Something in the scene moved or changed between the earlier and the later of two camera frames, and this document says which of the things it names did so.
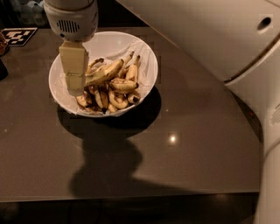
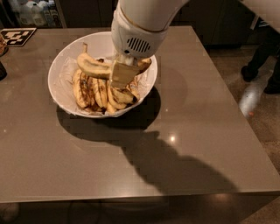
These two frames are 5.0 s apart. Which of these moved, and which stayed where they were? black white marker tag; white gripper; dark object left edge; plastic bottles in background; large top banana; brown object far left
Moved: white gripper; large top banana
Stayed: brown object far left; black white marker tag; dark object left edge; plastic bottles in background
